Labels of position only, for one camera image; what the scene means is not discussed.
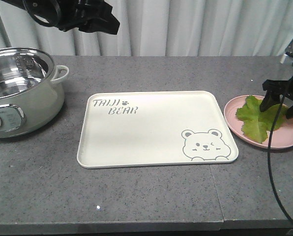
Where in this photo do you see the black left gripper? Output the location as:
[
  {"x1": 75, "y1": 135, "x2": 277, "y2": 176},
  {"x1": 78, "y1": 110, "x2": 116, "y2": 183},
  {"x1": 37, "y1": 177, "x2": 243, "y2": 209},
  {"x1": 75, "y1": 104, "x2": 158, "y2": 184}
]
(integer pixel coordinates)
[{"x1": 57, "y1": 0, "x2": 120, "y2": 34}]

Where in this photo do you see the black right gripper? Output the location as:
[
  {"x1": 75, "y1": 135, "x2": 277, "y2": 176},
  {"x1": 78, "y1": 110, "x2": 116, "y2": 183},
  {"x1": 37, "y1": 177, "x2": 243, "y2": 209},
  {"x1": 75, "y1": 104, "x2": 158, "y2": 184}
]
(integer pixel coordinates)
[{"x1": 260, "y1": 52, "x2": 293, "y2": 119}]

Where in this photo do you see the pink round plate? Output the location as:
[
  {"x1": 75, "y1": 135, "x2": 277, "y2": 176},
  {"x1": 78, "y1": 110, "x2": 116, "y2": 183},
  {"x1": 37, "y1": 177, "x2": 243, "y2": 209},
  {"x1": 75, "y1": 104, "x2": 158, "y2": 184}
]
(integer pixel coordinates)
[{"x1": 224, "y1": 95, "x2": 293, "y2": 149}]

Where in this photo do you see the green lettuce leaf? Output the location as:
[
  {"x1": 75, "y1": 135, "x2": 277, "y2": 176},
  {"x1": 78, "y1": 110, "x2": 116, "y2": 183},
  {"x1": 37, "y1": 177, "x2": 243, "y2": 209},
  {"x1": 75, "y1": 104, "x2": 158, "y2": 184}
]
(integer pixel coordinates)
[{"x1": 235, "y1": 95, "x2": 288, "y2": 144}]

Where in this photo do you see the cream bear serving tray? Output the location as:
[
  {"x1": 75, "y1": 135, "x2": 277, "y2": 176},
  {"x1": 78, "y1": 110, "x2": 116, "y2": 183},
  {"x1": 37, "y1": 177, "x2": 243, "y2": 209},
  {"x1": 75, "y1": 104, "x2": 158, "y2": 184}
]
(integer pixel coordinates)
[{"x1": 77, "y1": 91, "x2": 238, "y2": 169}]

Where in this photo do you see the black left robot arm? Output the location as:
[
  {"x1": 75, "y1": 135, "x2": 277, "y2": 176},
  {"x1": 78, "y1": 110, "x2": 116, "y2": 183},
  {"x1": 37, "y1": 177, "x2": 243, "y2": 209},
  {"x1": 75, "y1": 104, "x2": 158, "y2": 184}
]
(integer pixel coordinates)
[{"x1": 5, "y1": 0, "x2": 120, "y2": 35}]

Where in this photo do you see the grey pleated curtain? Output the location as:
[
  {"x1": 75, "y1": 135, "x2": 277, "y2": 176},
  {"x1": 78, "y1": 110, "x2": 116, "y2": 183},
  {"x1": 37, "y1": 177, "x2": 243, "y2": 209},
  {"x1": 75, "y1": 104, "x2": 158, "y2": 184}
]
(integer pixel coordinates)
[{"x1": 0, "y1": 0, "x2": 293, "y2": 57}]

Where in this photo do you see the pale green electric cooking pot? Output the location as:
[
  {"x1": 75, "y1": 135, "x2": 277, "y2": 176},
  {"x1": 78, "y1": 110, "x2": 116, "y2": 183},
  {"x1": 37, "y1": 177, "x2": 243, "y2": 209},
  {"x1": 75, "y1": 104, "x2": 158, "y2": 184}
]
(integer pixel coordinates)
[{"x1": 0, "y1": 47, "x2": 69, "y2": 138}]

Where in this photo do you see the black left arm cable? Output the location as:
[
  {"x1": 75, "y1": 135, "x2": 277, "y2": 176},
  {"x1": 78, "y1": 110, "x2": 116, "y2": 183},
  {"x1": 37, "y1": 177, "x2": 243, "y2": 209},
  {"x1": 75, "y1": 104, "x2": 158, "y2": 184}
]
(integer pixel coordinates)
[{"x1": 22, "y1": 0, "x2": 62, "y2": 28}]

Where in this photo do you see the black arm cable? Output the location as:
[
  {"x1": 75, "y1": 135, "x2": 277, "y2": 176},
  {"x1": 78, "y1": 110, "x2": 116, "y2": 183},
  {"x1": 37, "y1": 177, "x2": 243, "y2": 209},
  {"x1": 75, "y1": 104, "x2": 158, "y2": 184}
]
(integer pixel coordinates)
[
  {"x1": 22, "y1": 0, "x2": 62, "y2": 28},
  {"x1": 267, "y1": 93, "x2": 293, "y2": 234}
]

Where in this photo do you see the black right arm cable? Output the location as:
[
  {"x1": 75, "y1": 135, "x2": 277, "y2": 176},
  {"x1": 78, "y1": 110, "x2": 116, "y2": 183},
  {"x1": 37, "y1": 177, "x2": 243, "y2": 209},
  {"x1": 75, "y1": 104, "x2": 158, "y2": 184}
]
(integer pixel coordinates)
[{"x1": 267, "y1": 93, "x2": 293, "y2": 234}]

